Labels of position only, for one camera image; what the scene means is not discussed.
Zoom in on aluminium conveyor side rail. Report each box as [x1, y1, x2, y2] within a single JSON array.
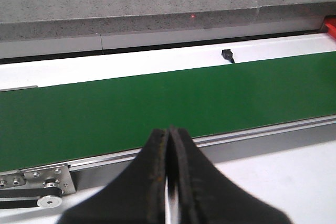
[[68, 115, 336, 172]]

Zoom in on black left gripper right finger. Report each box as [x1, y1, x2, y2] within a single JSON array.
[[167, 127, 291, 223]]

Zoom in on black photoelectric sensor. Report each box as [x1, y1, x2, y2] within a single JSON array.
[[222, 49, 235, 63]]

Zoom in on silver timing pulley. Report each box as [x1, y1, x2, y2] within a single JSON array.
[[37, 182, 63, 208]]

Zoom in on black drive timing belt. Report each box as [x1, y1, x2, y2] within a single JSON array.
[[1, 188, 55, 209]]

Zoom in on red plastic tray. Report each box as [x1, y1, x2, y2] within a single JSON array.
[[324, 17, 336, 39]]

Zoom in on steel motor side bracket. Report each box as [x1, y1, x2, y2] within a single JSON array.
[[1, 164, 76, 195]]

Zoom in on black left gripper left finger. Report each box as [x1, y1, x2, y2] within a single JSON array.
[[58, 129, 169, 223]]

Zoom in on left grey stone shelf slab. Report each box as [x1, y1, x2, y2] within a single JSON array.
[[1, 0, 259, 41]]

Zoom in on green conveyor belt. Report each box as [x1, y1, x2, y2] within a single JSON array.
[[1, 52, 335, 171]]

